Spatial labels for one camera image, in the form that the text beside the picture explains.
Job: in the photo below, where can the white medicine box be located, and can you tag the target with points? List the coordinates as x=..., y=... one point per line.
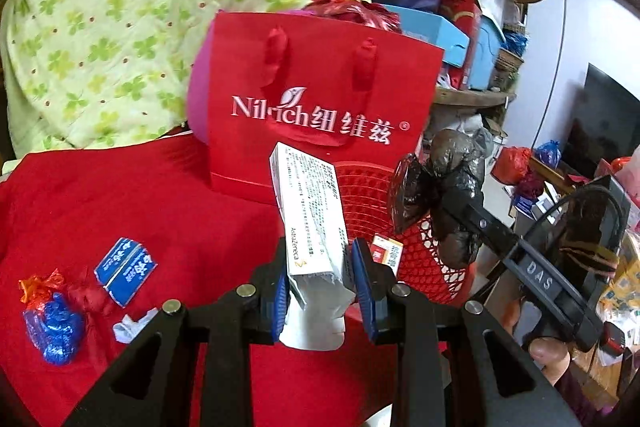
x=310, y=217

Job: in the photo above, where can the red plastic bag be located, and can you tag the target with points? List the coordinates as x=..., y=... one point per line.
x=512, y=164

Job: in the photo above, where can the person's right hand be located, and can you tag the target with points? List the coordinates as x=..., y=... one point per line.
x=547, y=357

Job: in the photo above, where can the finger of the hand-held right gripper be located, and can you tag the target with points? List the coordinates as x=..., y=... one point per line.
x=487, y=224

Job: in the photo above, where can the black plastic bag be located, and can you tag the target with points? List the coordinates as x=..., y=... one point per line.
x=450, y=167

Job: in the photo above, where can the blue plastic bag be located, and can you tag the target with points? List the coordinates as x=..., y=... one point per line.
x=547, y=153

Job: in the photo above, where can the red shiny foil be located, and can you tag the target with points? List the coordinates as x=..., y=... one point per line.
x=350, y=9

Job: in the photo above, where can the red and white small box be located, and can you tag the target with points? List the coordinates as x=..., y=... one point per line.
x=385, y=254

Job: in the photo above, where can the red plastic mesh basket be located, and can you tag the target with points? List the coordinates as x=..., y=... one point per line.
x=425, y=257

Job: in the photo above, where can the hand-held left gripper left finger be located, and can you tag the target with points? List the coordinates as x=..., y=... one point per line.
x=280, y=307

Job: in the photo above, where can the light blue cardboard box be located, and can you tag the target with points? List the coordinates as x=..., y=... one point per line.
x=430, y=29

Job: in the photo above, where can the red cloth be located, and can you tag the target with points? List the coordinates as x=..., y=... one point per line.
x=175, y=217

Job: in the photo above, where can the light blue plastic bin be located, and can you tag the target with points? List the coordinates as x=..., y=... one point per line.
x=487, y=52

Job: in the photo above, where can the white paper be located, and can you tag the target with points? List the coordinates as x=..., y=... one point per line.
x=127, y=329

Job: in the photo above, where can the red gift box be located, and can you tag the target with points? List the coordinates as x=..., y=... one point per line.
x=460, y=2

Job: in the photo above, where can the green clover print blanket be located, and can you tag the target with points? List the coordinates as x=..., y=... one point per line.
x=125, y=7

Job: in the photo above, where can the orange plastic wrapper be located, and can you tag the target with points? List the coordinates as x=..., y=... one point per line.
x=37, y=289

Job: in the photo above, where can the blue foil wrapper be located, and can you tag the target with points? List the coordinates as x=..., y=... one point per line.
x=55, y=332

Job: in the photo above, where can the blue and white small box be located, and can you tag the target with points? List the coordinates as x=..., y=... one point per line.
x=125, y=269

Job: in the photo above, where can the black television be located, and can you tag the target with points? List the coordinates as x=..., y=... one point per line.
x=605, y=122

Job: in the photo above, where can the wooden table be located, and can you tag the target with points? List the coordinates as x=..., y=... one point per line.
x=470, y=98

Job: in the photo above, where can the red paper gift bag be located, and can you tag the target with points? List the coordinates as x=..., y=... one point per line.
x=325, y=72

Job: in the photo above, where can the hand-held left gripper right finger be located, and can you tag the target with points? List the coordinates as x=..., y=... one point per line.
x=362, y=292

